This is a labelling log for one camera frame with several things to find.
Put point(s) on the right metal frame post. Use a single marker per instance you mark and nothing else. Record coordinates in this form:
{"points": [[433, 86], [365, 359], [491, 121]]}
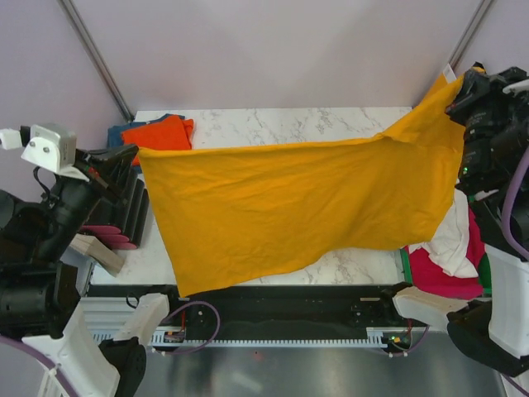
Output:
{"points": [[470, 31]]}

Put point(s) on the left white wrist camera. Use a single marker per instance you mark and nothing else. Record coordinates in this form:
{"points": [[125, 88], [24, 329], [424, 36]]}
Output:
{"points": [[48, 146]]}

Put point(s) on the folded blue t shirt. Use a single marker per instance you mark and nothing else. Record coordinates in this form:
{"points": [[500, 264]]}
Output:
{"points": [[114, 134]]}

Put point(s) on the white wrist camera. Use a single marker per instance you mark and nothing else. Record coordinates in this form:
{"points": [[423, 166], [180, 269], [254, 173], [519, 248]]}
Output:
{"points": [[518, 87], [48, 146]]}

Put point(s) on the folded orange t shirt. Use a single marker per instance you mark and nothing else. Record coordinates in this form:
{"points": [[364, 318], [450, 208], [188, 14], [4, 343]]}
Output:
{"points": [[170, 134]]}

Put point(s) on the white slotted cable duct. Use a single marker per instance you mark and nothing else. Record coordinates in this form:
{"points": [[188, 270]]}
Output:
{"points": [[170, 338]]}

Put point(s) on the white t shirt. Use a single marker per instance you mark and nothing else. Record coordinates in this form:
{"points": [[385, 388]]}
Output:
{"points": [[448, 248]]}

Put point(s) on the magenta t shirt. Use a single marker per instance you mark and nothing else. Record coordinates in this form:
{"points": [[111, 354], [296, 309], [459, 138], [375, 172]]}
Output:
{"points": [[476, 247]]}

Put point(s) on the metal frame post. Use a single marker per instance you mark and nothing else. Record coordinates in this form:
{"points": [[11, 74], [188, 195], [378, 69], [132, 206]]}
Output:
{"points": [[470, 31], [75, 19]]}

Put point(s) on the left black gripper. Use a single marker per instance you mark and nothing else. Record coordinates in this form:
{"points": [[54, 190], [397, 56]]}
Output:
{"points": [[106, 163]]}

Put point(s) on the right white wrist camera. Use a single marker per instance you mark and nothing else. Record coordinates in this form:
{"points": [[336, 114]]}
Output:
{"points": [[518, 87]]}

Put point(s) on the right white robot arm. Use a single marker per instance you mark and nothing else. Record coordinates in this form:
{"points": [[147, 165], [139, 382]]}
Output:
{"points": [[494, 173]]}

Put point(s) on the yellow t shirt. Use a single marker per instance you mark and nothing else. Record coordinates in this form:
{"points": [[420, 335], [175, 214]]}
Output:
{"points": [[235, 214]]}

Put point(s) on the green plastic tray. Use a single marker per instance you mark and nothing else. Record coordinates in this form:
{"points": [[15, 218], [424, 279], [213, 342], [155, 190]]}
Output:
{"points": [[405, 264]]}

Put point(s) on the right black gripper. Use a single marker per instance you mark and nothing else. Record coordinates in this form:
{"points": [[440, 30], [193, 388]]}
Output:
{"points": [[482, 87]]}

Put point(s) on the orange yellow envelope folder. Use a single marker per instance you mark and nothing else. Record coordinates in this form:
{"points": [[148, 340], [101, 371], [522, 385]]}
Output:
{"points": [[448, 74]]}

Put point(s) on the black organizer box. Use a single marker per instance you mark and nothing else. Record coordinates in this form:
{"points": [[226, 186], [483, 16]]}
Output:
{"points": [[119, 226]]}

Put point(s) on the beige book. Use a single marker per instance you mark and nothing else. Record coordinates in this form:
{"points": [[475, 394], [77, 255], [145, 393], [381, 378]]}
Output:
{"points": [[111, 262]]}

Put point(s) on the left metal frame post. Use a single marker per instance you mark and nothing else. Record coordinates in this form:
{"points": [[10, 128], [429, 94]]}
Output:
{"points": [[75, 19]]}

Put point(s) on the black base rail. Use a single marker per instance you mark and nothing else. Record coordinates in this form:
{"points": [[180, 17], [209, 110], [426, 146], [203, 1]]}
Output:
{"points": [[278, 307]]}

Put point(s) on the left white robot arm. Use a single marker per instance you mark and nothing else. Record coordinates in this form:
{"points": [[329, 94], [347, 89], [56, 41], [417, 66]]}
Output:
{"points": [[40, 310]]}

